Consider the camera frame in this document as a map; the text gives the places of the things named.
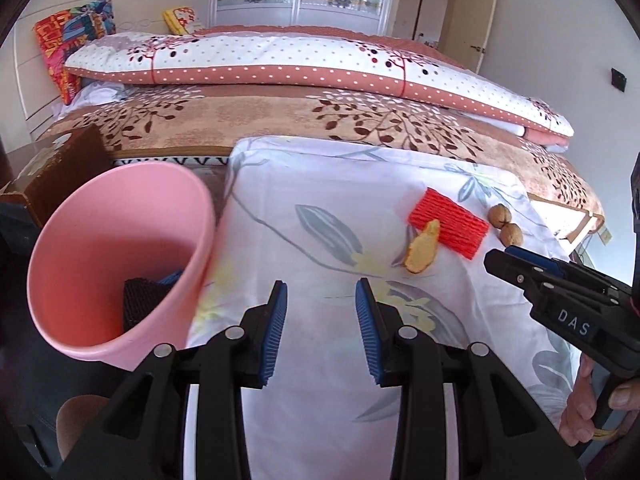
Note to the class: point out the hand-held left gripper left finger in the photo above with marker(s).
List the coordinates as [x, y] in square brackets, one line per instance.
[274, 337]

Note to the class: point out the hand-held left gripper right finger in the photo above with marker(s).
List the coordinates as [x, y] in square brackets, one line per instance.
[371, 335]

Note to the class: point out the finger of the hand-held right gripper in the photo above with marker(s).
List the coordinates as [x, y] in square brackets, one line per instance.
[540, 260]
[515, 272]

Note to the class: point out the blue foam net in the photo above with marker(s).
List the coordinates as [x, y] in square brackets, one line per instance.
[172, 277]

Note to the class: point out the black ribbed block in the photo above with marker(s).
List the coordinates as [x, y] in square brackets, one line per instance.
[142, 305]

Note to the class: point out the pink plastic bucket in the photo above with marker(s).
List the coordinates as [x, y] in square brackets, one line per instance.
[100, 240]

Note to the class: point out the person's right hand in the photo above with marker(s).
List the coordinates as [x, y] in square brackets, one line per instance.
[577, 410]

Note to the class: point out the walnut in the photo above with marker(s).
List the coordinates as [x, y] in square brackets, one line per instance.
[511, 235]
[499, 215]

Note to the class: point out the red ribbed block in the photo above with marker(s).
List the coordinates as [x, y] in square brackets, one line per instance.
[450, 220]

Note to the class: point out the white floral cloth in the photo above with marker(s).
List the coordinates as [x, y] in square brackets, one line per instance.
[325, 185]

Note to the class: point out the mattress with patterned edge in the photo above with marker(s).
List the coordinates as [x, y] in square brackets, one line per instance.
[170, 161]

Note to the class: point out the brown round object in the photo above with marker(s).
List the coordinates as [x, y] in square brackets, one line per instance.
[80, 425]

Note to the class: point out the brown leaf print blanket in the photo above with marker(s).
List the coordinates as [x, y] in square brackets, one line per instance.
[250, 115]

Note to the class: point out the dark wooden nightstand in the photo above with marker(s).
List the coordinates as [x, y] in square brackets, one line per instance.
[65, 170]

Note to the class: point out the white and pink dotted quilt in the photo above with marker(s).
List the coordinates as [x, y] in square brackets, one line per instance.
[300, 65]

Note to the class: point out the beige wooden door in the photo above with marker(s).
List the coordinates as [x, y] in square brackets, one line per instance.
[425, 0]

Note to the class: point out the white crumpled cloth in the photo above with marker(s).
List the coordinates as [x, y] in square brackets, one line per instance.
[100, 94]

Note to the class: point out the yellow patterned pillow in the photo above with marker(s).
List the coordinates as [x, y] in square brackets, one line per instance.
[182, 20]

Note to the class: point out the cream wooden headboard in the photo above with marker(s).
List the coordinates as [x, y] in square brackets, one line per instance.
[32, 95]

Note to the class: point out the colourful patterned pillow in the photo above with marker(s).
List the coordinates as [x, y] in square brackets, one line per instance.
[75, 25]

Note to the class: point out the black wall switch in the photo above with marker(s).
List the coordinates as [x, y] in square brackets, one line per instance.
[619, 80]

